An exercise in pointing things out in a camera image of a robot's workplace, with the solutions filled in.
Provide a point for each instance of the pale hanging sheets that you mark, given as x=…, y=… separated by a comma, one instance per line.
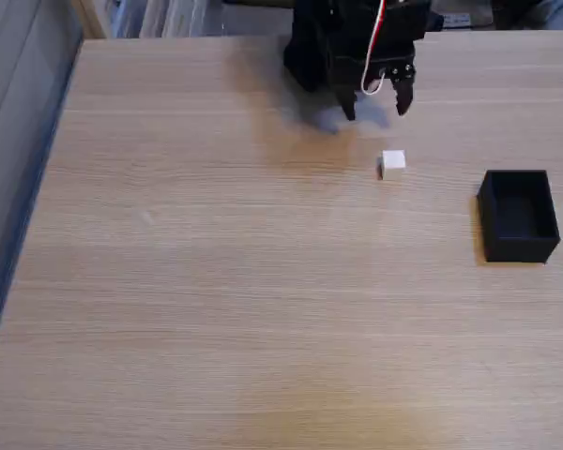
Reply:
x=169, y=18

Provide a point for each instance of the white block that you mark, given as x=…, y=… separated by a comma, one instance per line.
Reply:
x=394, y=161

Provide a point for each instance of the white label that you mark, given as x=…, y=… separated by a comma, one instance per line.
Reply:
x=456, y=19

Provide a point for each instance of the dark blue rounded object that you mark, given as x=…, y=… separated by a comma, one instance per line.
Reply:
x=436, y=21

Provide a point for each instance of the black open box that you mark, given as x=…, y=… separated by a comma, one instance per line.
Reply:
x=521, y=220

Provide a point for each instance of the light wooden frame post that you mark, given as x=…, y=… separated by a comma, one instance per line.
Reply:
x=90, y=19

